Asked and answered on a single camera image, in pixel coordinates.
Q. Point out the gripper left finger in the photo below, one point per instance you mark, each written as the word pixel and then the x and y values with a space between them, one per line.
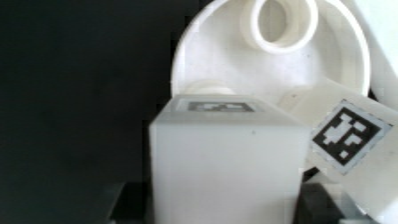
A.
pixel 132 208

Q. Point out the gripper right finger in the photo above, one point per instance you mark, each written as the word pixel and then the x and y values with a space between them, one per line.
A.
pixel 317 210

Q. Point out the white stool leg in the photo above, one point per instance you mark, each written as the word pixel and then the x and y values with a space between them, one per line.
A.
pixel 228 152
pixel 352 143

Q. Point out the white round stool seat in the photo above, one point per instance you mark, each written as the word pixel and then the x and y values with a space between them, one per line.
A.
pixel 216 60

